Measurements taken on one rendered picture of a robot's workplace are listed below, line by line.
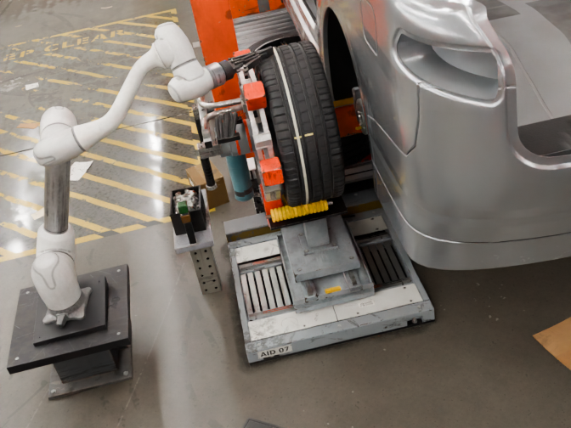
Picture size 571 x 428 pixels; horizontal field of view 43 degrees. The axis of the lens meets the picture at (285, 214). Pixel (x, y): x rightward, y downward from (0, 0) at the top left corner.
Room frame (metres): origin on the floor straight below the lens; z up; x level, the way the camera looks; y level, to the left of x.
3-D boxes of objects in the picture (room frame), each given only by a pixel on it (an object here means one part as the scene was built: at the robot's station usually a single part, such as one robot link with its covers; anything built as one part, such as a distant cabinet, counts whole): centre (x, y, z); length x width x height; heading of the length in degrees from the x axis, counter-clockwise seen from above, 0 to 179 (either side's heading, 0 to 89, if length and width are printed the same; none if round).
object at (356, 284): (2.61, -0.13, 0.13); 0.50 x 0.36 x 0.10; 3
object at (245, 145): (2.65, 0.12, 0.85); 0.21 x 0.14 x 0.14; 93
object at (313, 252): (2.66, -0.12, 0.32); 0.40 x 0.30 x 0.28; 3
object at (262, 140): (2.65, 0.05, 0.85); 0.54 x 0.07 x 0.54; 3
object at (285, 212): (2.54, -0.06, 0.51); 0.29 x 0.06 x 0.06; 93
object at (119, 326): (2.41, 0.99, 0.15); 0.50 x 0.50 x 0.30; 4
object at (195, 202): (2.70, 0.43, 0.51); 0.20 x 0.14 x 0.13; 0
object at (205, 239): (2.73, 0.43, 0.44); 0.43 x 0.17 x 0.03; 3
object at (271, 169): (2.34, 0.02, 0.85); 0.09 x 0.08 x 0.07; 3
